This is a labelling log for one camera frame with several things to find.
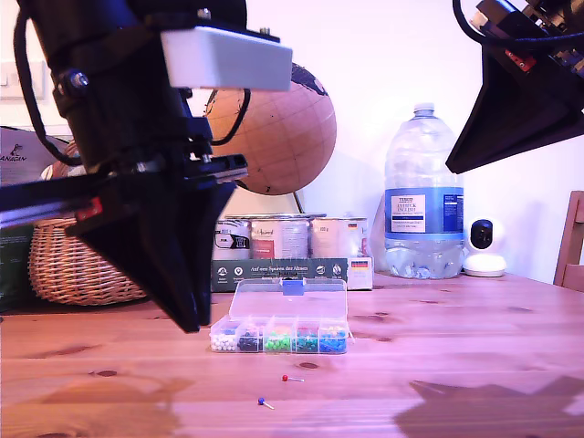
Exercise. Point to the clear plastic pin organizer box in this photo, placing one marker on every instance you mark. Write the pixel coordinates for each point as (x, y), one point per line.
(292, 310)

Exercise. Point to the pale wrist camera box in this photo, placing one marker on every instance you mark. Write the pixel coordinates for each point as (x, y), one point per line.
(228, 59)

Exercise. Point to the cork globe on stand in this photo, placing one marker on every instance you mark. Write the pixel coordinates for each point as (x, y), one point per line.
(296, 146)

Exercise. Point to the small white round camera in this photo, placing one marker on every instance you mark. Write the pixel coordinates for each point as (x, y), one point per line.
(483, 264)

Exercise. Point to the blue-headed pin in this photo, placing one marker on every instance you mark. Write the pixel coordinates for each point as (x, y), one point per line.
(261, 401)

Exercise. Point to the cardboard tray green label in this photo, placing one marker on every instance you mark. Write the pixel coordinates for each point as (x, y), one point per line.
(296, 269)

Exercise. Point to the white wall light switch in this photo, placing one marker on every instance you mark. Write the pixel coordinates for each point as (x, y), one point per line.
(9, 86)

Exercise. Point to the silver green pet food bag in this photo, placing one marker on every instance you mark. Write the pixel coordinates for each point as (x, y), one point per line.
(18, 155)

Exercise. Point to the wooden chair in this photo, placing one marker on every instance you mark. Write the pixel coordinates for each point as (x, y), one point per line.
(570, 246)

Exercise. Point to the large clear water bottle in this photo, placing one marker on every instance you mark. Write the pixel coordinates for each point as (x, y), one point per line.
(420, 191)

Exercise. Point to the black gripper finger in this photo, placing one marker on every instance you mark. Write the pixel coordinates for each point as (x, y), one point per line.
(515, 123)

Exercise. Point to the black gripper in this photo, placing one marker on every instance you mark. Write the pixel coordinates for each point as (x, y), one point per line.
(128, 128)

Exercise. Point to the silver can black-white label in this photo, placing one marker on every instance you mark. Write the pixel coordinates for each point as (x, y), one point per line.
(232, 242)

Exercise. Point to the red-headed pin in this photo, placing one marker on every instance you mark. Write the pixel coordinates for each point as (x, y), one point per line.
(284, 378)

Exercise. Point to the silver can pale label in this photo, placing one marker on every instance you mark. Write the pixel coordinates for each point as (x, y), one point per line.
(337, 237)

